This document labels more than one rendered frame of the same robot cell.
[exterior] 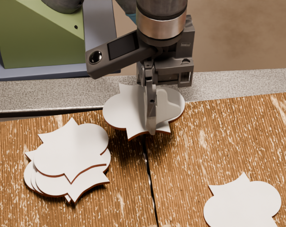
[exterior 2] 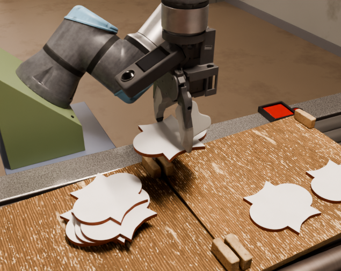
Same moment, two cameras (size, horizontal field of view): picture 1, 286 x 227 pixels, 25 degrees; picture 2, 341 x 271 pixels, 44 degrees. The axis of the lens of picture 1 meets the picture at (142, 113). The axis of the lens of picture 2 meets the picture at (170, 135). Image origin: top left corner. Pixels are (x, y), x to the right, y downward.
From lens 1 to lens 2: 0.53 m
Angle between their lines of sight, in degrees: 23
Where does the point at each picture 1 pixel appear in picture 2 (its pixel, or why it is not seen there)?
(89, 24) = not seen: hidden behind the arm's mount
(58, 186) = (108, 230)
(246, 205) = (284, 203)
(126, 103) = (153, 136)
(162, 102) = (194, 113)
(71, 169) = (116, 211)
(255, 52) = not seen: hidden behind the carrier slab
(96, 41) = (87, 135)
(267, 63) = not seen: hidden behind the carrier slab
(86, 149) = (123, 193)
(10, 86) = (23, 174)
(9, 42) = (14, 138)
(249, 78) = (226, 126)
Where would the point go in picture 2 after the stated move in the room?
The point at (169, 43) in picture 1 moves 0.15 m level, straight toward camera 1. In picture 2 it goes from (199, 39) to (239, 80)
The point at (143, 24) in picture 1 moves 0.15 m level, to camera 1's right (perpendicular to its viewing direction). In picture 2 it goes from (175, 20) to (261, 9)
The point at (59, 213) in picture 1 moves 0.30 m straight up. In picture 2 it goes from (115, 259) to (98, 101)
